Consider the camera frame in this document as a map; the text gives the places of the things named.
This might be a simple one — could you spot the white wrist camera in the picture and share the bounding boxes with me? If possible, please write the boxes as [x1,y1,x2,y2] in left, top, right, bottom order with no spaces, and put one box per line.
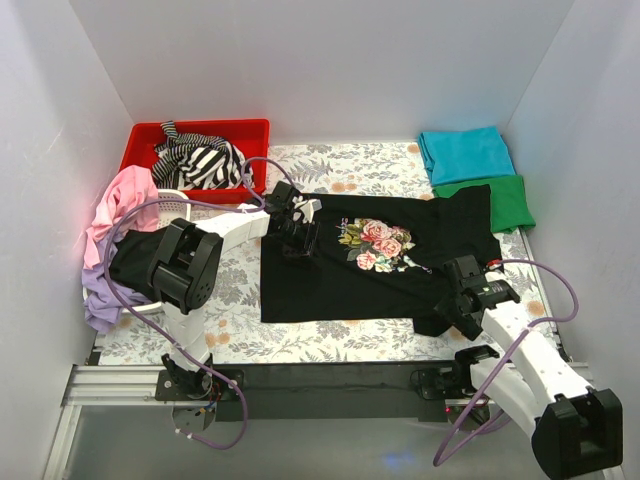
[292,199,322,224]
[485,259,504,275]

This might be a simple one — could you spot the black white striped shirt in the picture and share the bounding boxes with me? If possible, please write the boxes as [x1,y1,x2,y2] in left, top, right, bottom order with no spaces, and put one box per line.
[151,121,254,191]

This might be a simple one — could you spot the folded green t shirt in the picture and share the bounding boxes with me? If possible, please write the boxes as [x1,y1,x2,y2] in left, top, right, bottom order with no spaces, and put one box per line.
[432,175,536,233]

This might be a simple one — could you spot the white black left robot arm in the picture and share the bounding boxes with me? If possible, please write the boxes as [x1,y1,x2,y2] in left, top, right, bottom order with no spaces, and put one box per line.
[147,181,322,400]

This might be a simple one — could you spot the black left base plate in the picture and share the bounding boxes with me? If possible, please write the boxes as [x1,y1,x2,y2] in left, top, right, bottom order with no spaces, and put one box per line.
[154,370,238,402]

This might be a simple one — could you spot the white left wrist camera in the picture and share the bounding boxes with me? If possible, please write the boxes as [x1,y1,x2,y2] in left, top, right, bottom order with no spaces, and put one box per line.
[292,199,322,224]

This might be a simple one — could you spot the aluminium frame rail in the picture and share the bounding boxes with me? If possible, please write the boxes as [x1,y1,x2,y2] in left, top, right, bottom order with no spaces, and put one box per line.
[62,362,601,407]

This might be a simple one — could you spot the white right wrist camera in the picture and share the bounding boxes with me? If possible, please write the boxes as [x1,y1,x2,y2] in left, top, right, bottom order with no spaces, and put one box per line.
[485,259,504,275]

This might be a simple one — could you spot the black floral print t shirt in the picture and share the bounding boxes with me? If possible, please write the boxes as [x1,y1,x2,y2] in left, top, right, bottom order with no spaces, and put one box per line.
[260,185,501,337]

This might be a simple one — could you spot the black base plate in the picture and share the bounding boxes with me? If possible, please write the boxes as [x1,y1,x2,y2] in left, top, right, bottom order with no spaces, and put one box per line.
[409,367,476,400]
[154,370,238,402]

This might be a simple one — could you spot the black shirt in basket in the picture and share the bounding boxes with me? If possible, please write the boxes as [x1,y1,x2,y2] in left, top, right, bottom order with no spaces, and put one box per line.
[109,228,166,303]

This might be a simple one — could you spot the floral patterned table mat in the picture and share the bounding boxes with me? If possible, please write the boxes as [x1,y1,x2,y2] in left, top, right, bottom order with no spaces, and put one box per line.
[94,142,550,366]

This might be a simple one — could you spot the white plastic laundry basket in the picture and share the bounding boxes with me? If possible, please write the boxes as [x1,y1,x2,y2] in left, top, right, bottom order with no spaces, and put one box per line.
[83,189,191,316]

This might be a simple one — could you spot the folded blue t shirt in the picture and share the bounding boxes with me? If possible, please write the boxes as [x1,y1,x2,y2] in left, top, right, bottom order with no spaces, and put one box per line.
[417,126,515,186]

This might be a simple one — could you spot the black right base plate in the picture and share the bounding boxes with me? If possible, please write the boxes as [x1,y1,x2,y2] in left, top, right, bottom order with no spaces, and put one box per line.
[409,367,476,400]

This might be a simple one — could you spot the pink shirt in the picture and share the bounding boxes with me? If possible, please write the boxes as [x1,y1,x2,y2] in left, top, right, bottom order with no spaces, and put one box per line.
[84,165,159,270]

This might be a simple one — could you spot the lavender shirt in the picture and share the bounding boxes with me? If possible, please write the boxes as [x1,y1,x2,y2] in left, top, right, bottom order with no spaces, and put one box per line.
[81,237,123,334]

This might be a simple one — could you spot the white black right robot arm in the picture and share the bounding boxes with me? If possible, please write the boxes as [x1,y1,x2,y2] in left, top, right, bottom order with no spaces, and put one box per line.
[433,255,623,479]

